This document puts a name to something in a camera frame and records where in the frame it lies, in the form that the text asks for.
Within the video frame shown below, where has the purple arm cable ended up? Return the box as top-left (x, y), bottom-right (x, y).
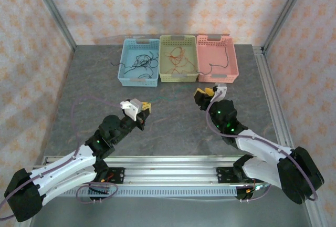
top-left (206, 92), bottom-right (318, 203)
top-left (0, 95), bottom-right (124, 220)

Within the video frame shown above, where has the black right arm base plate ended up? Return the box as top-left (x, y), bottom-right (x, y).
top-left (216, 167), bottom-right (247, 185)

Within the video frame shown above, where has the aluminium mounting rail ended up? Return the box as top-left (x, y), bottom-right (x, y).
top-left (31, 155), bottom-right (315, 185)

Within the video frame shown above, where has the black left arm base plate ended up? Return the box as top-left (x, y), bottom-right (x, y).
top-left (104, 167), bottom-right (125, 185)

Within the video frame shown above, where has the green plastic basket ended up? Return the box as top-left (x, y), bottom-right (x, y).
top-left (159, 35), bottom-right (200, 83)

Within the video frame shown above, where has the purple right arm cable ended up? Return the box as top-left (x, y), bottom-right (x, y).
top-left (206, 92), bottom-right (318, 203)

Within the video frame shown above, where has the slotted grey cable duct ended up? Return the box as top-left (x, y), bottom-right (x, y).
top-left (60, 187), bottom-right (238, 198)

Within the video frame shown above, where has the pink plastic basket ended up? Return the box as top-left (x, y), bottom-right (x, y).
top-left (196, 34), bottom-right (240, 85)

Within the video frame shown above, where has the aluminium frame leg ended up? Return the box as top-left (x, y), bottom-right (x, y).
top-left (304, 200), bottom-right (326, 227)

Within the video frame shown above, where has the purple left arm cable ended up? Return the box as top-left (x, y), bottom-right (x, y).
top-left (0, 95), bottom-right (124, 220)

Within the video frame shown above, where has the aluminium side rail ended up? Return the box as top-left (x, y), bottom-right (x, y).
top-left (252, 45), bottom-right (300, 165)

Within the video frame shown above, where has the blue plastic basket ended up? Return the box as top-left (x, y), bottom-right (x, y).
top-left (118, 38), bottom-right (161, 88)

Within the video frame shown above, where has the thin red cable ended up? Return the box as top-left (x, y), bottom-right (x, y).
top-left (167, 58), bottom-right (197, 77)

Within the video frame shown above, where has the aluminium frame post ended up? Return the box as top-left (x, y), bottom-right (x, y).
top-left (261, 0), bottom-right (313, 52)
top-left (27, 0), bottom-right (77, 53)

